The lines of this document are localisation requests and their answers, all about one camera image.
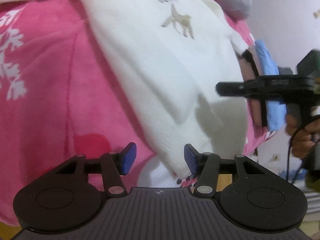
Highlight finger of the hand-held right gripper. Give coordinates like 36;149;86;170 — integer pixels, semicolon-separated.
216;79;260;98

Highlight blue folded clothes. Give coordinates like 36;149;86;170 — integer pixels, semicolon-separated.
255;39;287;132

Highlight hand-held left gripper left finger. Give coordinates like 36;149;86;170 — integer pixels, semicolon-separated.
55;142;137;198

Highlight black cable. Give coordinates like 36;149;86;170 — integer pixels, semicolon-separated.
286;124;310;184

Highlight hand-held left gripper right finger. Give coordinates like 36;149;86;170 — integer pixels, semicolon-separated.
184;144;267;198

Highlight person's right hand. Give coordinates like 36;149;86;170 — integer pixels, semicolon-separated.
286;115;320;159

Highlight pink floral bed blanket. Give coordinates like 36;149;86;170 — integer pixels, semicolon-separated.
0;0;275;230

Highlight cream deer print sweater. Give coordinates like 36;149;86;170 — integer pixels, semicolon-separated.
0;0;250;178

